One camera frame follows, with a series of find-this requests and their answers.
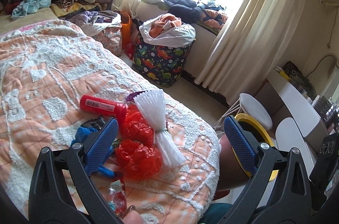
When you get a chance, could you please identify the purple foil wrapper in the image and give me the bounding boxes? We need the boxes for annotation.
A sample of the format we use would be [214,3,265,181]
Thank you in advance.
[125,91,144,102]

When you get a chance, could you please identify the white foam net bundle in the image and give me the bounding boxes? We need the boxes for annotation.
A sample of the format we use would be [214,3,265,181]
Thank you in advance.
[134,89,186,169]

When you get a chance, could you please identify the yellow rimmed trash bin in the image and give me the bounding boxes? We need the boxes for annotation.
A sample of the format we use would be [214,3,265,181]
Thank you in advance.
[217,113,274,191]

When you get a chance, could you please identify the person's left hand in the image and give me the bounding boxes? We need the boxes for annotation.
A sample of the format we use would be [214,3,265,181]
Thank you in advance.
[122,205,143,224]

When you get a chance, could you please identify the white vanity desk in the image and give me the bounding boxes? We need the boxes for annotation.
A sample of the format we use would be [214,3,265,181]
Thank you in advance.
[255,70,329,174]

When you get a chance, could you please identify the red plastic bag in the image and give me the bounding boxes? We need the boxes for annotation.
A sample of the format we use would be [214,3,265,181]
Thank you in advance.
[115,104,162,180]

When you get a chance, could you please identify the white round stool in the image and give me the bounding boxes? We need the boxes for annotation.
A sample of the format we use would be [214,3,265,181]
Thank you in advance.
[213,93,272,132]

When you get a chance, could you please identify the red cylindrical bottle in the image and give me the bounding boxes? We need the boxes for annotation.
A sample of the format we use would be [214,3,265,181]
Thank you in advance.
[80,95,128,121]

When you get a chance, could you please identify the small red snack wrapper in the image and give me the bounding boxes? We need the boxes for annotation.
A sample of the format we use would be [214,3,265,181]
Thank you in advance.
[107,178,127,218]

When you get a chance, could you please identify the vanity mirror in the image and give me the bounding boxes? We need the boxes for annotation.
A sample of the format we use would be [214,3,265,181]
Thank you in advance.
[320,62,339,103]

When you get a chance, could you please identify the orange white chenille bedspread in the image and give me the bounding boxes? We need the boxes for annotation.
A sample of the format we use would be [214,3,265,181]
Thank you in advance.
[1,20,220,223]

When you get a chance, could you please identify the dinosaur print laundry basket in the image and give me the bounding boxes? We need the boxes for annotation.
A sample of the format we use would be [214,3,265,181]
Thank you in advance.
[133,38,193,87]

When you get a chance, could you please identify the pink floral fabric bag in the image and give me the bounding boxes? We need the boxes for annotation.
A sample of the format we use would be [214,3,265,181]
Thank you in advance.
[93,26,122,56]

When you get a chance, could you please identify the orange plastic bag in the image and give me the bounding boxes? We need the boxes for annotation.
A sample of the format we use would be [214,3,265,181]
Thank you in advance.
[120,12,132,50]

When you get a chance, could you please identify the cream curtain right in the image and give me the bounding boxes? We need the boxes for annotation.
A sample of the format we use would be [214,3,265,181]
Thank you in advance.
[195,0,306,103]

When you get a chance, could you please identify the white plastic bag with clothes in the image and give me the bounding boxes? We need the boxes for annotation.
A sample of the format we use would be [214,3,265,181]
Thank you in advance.
[139,13,196,48]

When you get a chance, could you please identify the clothes on window sill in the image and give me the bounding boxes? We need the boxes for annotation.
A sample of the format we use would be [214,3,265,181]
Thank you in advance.
[142,0,228,32]

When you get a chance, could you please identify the light blue cloth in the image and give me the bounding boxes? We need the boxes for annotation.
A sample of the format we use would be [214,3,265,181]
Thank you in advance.
[11,0,51,20]

